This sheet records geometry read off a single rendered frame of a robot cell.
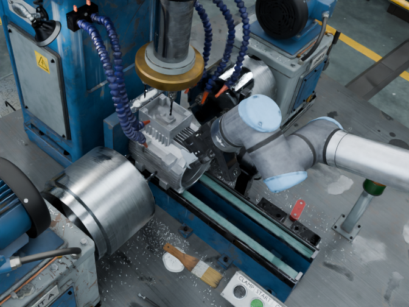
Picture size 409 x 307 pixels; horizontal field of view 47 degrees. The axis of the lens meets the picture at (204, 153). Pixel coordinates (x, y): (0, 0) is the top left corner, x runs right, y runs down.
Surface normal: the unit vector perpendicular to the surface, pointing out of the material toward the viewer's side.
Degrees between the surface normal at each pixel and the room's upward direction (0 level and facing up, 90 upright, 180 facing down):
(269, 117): 25
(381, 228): 0
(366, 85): 0
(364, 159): 60
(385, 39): 0
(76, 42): 90
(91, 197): 17
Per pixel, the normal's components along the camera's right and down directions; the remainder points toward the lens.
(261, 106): 0.44, -0.37
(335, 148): -0.70, -0.10
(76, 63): 0.77, 0.54
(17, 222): 0.78, 0.33
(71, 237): 0.12, -0.65
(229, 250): -0.62, 0.54
